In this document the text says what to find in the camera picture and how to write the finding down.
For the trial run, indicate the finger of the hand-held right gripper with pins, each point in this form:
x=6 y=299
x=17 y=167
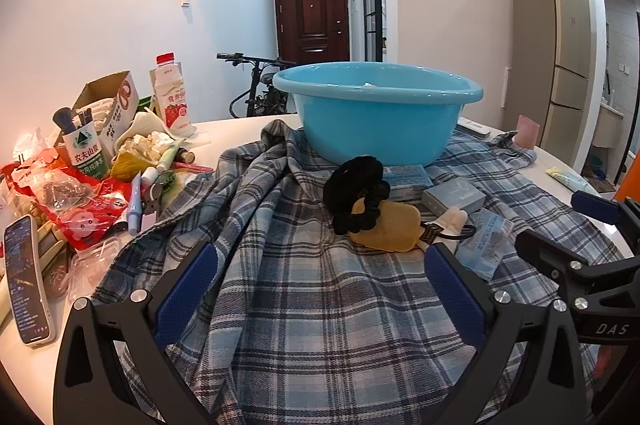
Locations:
x=545 y=250
x=597 y=206

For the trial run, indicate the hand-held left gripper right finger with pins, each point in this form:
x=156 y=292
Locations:
x=452 y=295

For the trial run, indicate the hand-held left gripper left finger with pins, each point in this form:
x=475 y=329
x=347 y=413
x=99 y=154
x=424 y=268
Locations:
x=187 y=295

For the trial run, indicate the blue clear packet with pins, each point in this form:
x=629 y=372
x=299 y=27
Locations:
x=482 y=245

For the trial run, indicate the tan yellow pouch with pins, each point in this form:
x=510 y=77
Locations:
x=390 y=225

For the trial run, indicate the grey-blue small box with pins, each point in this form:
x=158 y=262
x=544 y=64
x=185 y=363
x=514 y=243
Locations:
x=452 y=197

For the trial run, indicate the blue box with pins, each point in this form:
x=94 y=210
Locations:
x=407 y=180

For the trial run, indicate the black fluffy scrunchie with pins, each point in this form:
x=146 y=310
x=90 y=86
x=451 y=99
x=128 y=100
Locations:
x=350 y=185

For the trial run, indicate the blue plastic basin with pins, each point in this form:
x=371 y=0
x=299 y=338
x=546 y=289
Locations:
x=375 y=120

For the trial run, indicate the pale green tube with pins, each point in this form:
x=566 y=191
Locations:
x=565 y=178

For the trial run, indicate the clear plastic tray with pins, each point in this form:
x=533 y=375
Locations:
x=97 y=267

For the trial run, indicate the pink cup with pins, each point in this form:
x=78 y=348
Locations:
x=527 y=132

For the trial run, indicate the lilac pen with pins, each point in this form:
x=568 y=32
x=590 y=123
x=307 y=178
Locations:
x=134 y=202

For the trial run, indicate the blue plaid cloth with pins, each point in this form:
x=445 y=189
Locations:
x=300 y=295

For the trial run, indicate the red snack bag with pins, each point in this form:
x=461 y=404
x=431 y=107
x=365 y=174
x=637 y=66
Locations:
x=95 y=215

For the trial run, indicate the pink pen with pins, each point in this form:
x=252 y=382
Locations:
x=192 y=167

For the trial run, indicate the white remote control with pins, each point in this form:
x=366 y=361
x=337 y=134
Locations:
x=472 y=128

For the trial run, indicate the beige refrigerator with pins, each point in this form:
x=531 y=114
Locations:
x=565 y=55

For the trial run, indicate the crumpled white tissue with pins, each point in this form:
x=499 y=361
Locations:
x=145 y=145

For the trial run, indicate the smartphone in beige case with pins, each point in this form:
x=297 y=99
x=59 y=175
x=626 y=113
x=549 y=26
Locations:
x=27 y=285

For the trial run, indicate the milk bottle with red cap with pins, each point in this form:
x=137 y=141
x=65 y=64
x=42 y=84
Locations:
x=175 y=105

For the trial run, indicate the open cardboard box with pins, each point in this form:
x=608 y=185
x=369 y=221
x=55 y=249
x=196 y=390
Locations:
x=120 y=105

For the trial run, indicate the black folding bicycle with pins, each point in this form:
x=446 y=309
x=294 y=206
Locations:
x=260 y=95

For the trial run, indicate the makeup brush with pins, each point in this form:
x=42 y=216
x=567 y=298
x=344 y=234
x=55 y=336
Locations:
x=62 y=117

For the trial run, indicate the dark red entrance door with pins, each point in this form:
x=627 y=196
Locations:
x=310 y=15

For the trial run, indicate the white wall plate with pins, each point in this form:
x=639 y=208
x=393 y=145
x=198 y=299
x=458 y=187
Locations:
x=506 y=87

